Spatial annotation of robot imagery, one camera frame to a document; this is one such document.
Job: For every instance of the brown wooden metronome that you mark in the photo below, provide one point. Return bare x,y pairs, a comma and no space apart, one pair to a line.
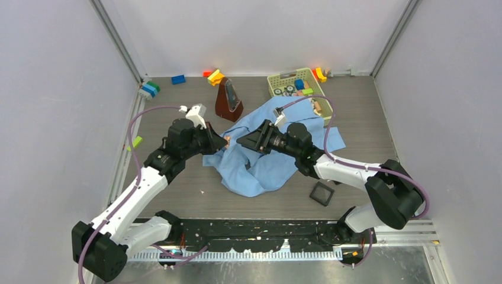
228,105

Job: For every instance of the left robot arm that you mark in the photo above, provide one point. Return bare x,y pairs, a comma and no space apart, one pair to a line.
104,245

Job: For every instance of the green block in basket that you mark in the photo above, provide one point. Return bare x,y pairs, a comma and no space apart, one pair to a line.
307,92

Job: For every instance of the lime green block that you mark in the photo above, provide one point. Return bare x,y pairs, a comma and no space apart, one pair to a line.
135,143

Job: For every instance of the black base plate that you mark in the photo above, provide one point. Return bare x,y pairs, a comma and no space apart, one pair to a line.
261,236

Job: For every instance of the orange brooch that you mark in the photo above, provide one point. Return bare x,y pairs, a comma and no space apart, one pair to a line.
228,140

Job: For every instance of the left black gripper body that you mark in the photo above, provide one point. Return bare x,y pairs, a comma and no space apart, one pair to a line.
200,141

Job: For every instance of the blue block in basket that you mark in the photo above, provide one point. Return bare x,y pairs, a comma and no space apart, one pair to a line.
299,84

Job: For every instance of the stacked blue green bricks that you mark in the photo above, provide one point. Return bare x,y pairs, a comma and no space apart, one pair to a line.
148,90

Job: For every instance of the blue toy brick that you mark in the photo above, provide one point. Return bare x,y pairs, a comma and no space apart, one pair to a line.
179,79

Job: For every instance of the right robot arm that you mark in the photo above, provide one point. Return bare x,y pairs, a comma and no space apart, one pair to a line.
394,197

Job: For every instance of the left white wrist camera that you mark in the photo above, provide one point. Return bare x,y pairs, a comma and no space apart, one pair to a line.
195,114

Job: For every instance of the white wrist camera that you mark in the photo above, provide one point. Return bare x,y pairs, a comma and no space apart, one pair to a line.
195,114
280,117

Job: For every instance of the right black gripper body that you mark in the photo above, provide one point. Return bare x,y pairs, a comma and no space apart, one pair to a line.
275,141

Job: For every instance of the light blue shirt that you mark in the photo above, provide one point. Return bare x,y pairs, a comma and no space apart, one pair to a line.
248,173

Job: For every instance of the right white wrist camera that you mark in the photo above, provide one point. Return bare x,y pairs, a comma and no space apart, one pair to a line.
280,117

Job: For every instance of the yellow-green plastic basket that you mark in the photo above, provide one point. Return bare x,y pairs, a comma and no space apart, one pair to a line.
283,85

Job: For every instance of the yellow arch block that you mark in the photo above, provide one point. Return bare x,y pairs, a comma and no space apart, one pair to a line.
320,75

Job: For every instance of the yellow toy block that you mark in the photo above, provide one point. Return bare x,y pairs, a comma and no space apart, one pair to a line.
215,77

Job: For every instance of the black square frame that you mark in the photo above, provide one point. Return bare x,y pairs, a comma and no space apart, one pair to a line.
322,194

